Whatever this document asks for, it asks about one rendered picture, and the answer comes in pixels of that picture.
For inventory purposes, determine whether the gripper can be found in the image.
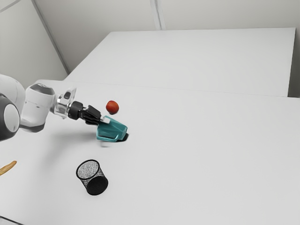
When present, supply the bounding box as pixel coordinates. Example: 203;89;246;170
68;101;111;125

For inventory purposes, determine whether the teal faceted mug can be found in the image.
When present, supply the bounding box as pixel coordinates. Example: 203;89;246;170
96;115;128;143

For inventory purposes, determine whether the red round fruit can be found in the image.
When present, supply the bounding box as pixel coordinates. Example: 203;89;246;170
105;100;120;115

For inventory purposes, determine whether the black mesh pen holder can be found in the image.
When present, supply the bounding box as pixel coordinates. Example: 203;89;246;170
75;159;109;196

